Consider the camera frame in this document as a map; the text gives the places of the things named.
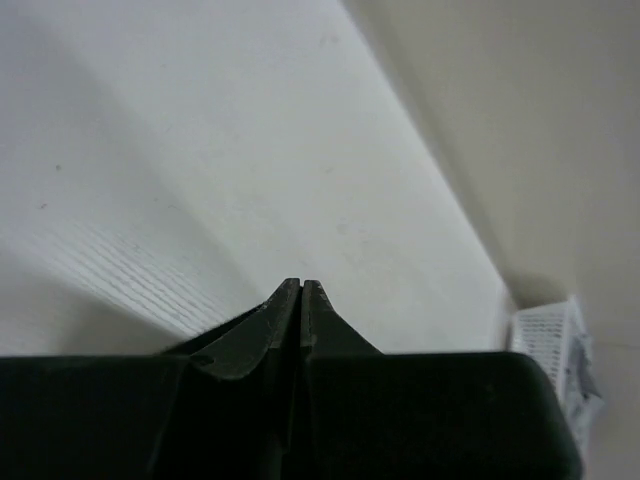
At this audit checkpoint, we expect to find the white plastic laundry basket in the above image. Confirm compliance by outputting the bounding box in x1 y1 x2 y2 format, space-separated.
507 295 591 451

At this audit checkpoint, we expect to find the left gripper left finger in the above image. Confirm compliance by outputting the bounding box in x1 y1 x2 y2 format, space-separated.
164 278 301 479

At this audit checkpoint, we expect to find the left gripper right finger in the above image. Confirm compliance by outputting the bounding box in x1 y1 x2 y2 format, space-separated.
297 280 380 479

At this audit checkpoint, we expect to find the black tank top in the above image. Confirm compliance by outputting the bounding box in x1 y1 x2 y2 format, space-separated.
160 304 262 356

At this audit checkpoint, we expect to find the crumpled grey tank top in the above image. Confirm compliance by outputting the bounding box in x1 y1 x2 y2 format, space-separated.
564 322 604 449

